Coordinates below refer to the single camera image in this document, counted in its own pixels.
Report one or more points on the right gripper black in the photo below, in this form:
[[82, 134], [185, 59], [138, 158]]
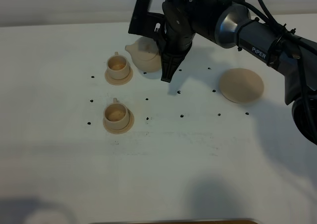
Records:
[[172, 32]]

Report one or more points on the beige teapot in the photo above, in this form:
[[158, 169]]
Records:
[[145, 55]]

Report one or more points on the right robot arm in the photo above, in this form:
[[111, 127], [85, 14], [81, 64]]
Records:
[[236, 23]]

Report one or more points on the beige teapot saucer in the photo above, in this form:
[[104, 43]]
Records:
[[241, 85]]

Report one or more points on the far beige teacup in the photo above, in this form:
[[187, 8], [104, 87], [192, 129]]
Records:
[[118, 67]]

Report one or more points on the beige teacup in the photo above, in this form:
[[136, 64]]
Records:
[[116, 116], [118, 67]]

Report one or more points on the far beige cup saucer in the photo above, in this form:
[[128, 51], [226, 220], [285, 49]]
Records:
[[119, 80]]

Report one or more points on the beige cup saucer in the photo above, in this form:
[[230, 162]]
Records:
[[119, 80], [123, 130]]

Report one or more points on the near beige cup saucer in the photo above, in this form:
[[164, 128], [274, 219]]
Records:
[[123, 130]]

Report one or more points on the near beige teacup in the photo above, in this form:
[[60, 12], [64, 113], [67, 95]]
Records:
[[116, 116]]

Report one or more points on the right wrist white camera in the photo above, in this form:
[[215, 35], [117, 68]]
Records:
[[139, 16]]

